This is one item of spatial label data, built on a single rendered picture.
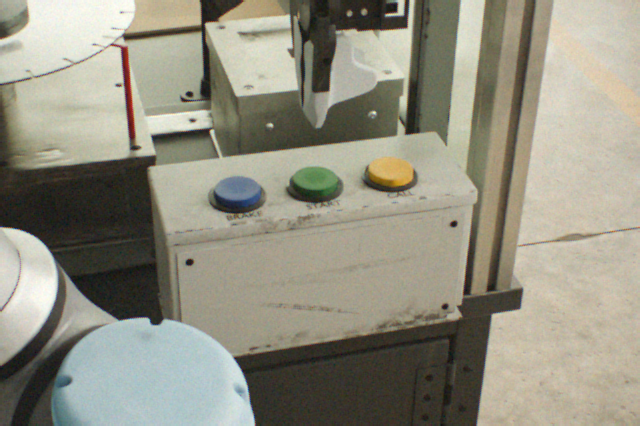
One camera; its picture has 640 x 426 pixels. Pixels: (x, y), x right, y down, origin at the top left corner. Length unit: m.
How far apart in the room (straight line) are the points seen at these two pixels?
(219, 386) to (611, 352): 1.63
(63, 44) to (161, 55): 0.44
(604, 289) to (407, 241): 1.43
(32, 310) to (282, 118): 0.50
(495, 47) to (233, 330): 0.34
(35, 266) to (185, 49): 0.88
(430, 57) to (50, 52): 0.37
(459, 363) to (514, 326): 1.07
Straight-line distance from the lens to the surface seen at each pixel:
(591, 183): 2.73
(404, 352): 1.14
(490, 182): 1.02
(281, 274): 0.96
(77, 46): 1.11
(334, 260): 0.97
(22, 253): 0.72
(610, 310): 2.33
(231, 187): 0.95
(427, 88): 1.08
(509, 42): 0.96
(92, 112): 1.20
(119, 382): 0.66
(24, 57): 1.10
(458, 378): 1.19
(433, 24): 1.05
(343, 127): 1.16
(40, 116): 1.20
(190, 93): 1.42
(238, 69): 1.16
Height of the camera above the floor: 1.42
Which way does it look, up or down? 34 degrees down
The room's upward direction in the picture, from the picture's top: 1 degrees clockwise
